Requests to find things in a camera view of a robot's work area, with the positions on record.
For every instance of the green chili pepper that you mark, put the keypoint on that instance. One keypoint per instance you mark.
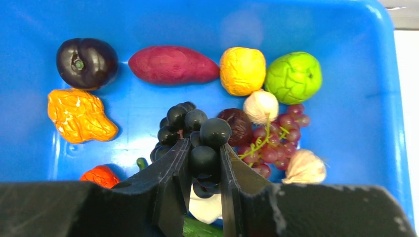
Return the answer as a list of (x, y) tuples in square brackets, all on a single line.
[(141, 163)]

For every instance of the dark eggplant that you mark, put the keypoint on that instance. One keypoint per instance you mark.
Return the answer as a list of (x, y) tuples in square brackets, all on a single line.
[(87, 63)]

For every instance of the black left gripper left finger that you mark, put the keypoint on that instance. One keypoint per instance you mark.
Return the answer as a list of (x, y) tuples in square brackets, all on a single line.
[(151, 203)]

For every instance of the white mushroom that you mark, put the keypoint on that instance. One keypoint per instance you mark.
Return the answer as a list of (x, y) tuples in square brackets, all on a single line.
[(206, 210)]

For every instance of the orange red bumpy pepper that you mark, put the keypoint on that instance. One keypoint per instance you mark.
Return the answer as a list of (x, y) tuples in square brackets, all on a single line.
[(101, 175)]

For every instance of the small white garlic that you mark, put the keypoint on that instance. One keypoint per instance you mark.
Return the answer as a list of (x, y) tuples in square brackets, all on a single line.
[(306, 168)]

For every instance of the small orange bumpy pepper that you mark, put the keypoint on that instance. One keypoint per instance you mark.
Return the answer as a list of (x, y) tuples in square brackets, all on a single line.
[(79, 116)]

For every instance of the red grape bunch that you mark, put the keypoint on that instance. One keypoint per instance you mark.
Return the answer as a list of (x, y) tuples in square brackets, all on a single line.
[(272, 145)]

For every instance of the purple sweet potato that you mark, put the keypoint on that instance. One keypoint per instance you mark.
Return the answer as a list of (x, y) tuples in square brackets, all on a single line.
[(172, 65)]

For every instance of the dark brown chestnut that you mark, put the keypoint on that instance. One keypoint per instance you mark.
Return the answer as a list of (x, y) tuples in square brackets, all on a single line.
[(240, 124)]

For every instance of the green custard apple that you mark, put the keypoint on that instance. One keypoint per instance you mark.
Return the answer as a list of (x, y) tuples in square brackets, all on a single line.
[(294, 77)]

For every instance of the black grape bunch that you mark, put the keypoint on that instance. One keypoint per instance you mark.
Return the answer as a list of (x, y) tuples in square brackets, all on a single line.
[(206, 137)]

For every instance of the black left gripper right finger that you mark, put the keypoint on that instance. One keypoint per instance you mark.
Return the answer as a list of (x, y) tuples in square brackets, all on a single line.
[(252, 206)]

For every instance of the white garlic bulb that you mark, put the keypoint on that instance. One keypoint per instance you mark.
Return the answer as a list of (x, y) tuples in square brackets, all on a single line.
[(261, 106)]

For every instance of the blue plastic bin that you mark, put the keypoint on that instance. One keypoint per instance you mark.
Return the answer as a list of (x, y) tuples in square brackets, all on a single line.
[(356, 117)]

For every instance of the yellow lemon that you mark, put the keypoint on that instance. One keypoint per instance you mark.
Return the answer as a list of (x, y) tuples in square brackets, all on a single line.
[(242, 70)]

